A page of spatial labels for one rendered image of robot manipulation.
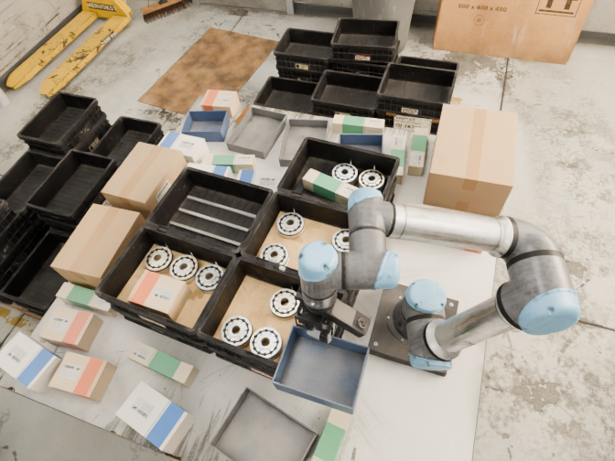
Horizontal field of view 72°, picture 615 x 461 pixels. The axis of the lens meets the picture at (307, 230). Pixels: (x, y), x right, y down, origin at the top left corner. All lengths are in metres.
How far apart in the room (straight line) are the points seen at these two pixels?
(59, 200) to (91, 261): 0.90
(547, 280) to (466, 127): 1.02
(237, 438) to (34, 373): 0.72
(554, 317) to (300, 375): 0.59
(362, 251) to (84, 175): 2.06
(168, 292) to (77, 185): 1.27
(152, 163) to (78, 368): 0.86
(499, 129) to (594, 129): 1.65
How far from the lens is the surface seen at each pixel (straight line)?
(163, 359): 1.58
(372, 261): 0.81
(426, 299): 1.31
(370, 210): 0.87
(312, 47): 3.28
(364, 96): 2.82
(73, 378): 1.69
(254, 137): 2.14
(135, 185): 1.91
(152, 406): 1.52
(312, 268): 0.78
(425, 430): 1.49
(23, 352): 1.82
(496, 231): 1.00
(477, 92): 3.54
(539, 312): 0.97
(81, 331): 1.74
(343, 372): 1.12
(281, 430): 1.48
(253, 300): 1.49
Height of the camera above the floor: 2.15
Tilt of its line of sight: 56 degrees down
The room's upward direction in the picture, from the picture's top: 9 degrees counter-clockwise
